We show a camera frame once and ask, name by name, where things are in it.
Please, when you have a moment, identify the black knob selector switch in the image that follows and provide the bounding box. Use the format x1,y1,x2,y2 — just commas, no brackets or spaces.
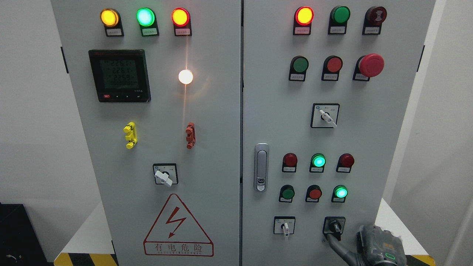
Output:
323,216,346,241

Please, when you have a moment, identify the grey electrical control cabinet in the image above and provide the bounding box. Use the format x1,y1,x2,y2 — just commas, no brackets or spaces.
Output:
52,0,436,266

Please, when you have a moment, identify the red terminal connector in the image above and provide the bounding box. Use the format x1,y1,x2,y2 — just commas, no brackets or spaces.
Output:
185,122,196,150

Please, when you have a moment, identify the dark red indicator light left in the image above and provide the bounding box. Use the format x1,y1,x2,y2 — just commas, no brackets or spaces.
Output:
282,153,298,173

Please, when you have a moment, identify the dark red indicator light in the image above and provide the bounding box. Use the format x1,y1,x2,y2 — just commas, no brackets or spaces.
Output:
282,153,298,173
336,153,355,173

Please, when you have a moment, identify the white glowing indicator light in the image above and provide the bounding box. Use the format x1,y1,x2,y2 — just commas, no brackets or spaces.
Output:
178,69,194,85

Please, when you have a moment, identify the lit green indicator light middle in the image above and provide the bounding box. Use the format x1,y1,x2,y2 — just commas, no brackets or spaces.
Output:
309,153,326,173

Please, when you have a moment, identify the green push button second row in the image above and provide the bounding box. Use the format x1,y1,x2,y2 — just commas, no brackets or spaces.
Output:
288,55,309,82

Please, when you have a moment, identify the red push button lower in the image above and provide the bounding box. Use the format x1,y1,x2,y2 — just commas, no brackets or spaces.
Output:
305,185,322,202

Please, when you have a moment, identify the yellow terminal connector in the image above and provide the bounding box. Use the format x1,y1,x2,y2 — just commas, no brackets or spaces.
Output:
123,122,137,149

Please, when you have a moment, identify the dark red indicator light right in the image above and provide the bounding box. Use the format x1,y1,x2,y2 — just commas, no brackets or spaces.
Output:
336,153,355,173

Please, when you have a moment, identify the red electric danger warning sticker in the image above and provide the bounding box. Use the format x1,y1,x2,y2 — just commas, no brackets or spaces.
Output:
143,193,214,256

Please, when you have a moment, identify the red push button second row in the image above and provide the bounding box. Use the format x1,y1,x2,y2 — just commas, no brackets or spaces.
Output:
321,55,343,81

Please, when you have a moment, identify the lit green push button lower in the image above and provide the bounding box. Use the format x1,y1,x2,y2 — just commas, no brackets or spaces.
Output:
331,185,348,203

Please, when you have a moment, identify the red indicator light top left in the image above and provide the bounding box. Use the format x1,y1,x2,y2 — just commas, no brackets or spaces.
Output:
171,7,192,36

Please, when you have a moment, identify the black digital power meter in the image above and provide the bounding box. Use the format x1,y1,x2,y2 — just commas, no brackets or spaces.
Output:
88,49,152,102

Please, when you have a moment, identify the red indicator light right door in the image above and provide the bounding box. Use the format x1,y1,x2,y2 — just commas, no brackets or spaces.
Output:
293,6,314,35

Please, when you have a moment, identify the green indicator light top left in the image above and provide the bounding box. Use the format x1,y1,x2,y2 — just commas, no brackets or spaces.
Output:
136,7,159,37

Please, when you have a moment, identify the red emergency stop mushroom button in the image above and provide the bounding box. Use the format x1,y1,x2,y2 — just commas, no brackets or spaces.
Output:
353,53,385,82

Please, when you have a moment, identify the green push button top right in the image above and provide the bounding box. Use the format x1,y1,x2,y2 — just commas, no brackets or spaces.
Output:
327,6,350,35

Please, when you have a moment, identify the yellow indicator light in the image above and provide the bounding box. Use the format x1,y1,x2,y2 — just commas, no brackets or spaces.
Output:
100,8,125,37

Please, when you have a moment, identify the dark red buzzer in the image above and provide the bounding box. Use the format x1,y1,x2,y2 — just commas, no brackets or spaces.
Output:
362,6,387,35

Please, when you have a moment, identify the black box lower left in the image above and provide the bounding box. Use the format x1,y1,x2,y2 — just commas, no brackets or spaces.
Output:
0,204,48,266

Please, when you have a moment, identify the silver cabinet door handle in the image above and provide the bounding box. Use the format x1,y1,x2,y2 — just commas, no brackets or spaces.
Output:
253,143,269,192

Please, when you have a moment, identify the white-handled selector switch left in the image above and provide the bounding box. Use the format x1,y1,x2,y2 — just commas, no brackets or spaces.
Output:
152,163,179,187

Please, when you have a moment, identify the white-handled selector switch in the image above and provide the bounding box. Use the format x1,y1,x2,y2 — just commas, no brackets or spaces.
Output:
273,216,296,241
310,103,340,128
152,163,179,187

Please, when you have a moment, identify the white-handled selector switch upper right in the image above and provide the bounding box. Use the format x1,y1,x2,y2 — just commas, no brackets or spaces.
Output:
310,103,340,128

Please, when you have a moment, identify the white-handled selector switch lower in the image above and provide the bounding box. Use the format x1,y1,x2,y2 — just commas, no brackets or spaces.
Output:
273,216,296,241

